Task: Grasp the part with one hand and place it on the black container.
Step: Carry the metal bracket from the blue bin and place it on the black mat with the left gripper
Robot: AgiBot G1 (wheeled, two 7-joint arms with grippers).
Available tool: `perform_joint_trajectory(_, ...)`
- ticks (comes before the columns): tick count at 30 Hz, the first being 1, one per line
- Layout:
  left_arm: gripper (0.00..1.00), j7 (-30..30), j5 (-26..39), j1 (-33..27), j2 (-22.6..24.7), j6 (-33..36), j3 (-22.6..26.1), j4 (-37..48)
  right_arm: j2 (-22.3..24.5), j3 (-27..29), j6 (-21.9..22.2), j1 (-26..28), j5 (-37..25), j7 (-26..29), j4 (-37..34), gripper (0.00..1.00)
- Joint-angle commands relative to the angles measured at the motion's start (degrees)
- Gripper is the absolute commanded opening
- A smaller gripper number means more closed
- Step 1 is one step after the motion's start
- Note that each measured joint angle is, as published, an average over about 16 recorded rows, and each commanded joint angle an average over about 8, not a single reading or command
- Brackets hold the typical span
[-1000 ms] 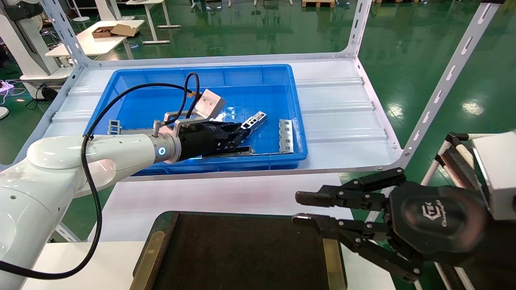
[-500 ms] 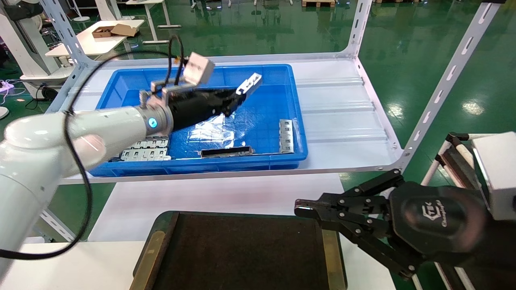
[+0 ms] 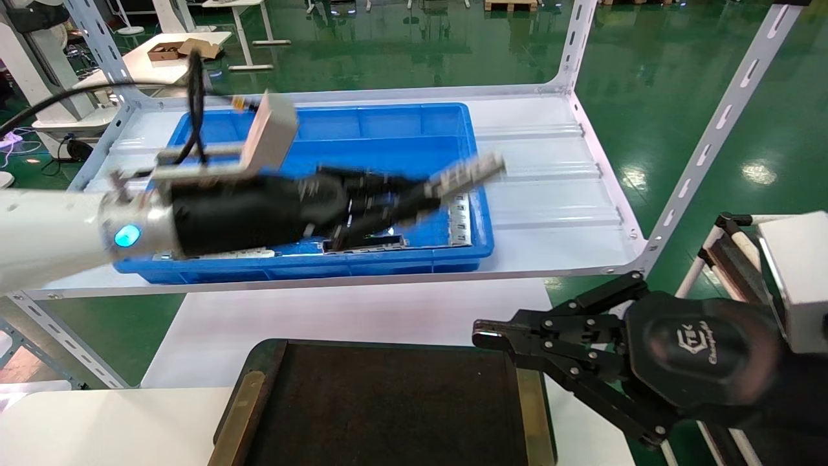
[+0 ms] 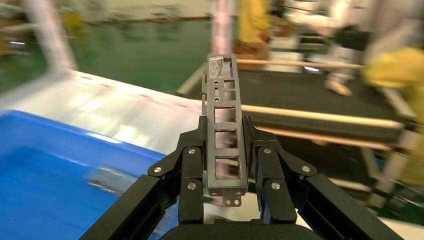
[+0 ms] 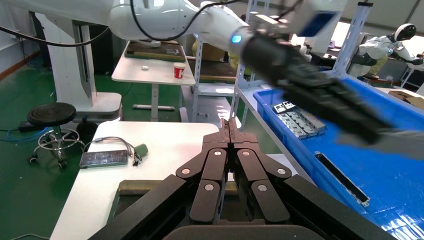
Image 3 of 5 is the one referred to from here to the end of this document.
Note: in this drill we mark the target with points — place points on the white table with cardboard box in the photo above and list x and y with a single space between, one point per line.
149 68

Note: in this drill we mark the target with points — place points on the white height-adjustable table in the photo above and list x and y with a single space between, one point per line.
242 32

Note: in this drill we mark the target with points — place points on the white cart with black roller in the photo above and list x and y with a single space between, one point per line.
734 265

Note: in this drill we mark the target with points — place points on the white metal shelving rack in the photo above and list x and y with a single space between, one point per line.
711 136

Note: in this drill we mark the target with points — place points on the silver slotted metal bracket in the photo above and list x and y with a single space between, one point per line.
459 223

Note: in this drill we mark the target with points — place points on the wooden pallet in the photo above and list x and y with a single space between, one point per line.
511 5

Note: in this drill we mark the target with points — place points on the dark long metal channel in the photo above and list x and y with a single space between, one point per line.
381 242

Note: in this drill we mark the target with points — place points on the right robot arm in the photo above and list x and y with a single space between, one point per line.
795 414

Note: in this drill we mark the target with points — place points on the black container with brass edges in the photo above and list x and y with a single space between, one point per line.
388 401

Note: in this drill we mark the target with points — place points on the white machine with round base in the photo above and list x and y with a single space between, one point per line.
39 71

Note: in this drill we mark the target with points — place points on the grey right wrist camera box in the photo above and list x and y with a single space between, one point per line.
802 278

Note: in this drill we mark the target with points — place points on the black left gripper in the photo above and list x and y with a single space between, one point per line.
259 210

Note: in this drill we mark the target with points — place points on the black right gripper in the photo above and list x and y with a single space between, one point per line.
698 349

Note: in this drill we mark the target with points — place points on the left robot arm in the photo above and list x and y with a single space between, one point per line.
45 226

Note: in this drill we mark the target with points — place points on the silver metal bracket with holes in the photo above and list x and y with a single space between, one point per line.
469 173

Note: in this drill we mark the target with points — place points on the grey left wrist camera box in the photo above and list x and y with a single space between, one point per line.
272 129

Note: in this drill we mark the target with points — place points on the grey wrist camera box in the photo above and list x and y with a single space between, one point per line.
802 278
272 129

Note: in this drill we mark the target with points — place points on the blue plastic bin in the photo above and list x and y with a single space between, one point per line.
388 129

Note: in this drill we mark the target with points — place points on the open cardboard box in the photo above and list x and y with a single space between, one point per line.
174 48

